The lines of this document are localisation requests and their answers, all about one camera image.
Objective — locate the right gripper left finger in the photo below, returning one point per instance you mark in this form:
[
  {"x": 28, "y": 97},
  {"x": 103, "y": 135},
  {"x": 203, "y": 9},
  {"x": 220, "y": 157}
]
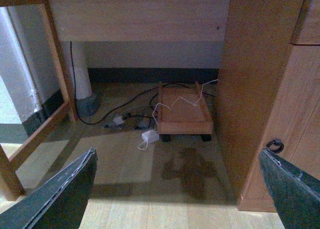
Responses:
[{"x": 60, "y": 203}]

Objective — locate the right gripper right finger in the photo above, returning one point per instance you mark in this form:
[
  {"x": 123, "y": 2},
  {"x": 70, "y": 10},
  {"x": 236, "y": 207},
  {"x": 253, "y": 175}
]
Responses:
[{"x": 295, "y": 193}]

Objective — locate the white power adapter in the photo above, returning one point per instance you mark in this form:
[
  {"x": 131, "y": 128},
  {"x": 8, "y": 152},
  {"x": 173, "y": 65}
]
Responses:
[{"x": 148, "y": 137}]

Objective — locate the white vertical pipe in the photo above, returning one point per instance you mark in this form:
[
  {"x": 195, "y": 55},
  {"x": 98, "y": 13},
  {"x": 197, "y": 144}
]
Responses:
[{"x": 77, "y": 65}]

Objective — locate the grey power strip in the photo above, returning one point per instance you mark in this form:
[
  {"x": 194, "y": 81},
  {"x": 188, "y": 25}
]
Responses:
[{"x": 145, "y": 124}]

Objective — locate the wooden wheeled trolley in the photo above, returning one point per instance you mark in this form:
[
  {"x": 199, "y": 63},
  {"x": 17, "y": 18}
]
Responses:
[{"x": 182, "y": 111}]

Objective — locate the wooden desk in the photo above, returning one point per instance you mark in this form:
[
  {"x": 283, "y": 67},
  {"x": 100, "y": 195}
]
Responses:
[{"x": 267, "y": 85}]

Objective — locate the black ring door handle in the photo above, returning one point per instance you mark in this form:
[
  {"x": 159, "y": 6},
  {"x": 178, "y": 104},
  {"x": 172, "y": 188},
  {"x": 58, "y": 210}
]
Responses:
[{"x": 275, "y": 145}]

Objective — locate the white wall plug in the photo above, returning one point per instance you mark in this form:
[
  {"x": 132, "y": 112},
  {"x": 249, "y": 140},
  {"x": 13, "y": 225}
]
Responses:
[{"x": 118, "y": 120}]

